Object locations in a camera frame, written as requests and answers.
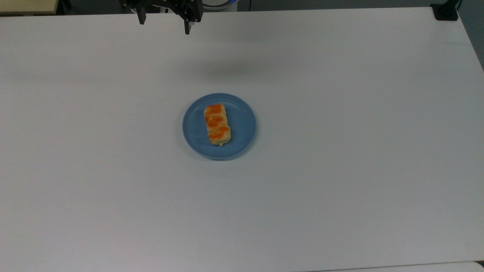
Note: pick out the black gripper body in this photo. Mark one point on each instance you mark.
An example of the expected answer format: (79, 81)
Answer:
(166, 4)

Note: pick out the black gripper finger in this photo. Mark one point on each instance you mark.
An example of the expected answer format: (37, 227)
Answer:
(188, 27)
(141, 17)

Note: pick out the orange glazed bread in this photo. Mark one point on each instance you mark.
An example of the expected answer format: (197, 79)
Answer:
(217, 124)

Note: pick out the blue round plate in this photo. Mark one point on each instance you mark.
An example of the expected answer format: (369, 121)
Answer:
(242, 128)

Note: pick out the light wooden desk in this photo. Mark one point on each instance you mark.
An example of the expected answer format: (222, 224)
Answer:
(26, 5)

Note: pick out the black table clamp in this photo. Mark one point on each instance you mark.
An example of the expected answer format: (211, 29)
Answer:
(445, 11)

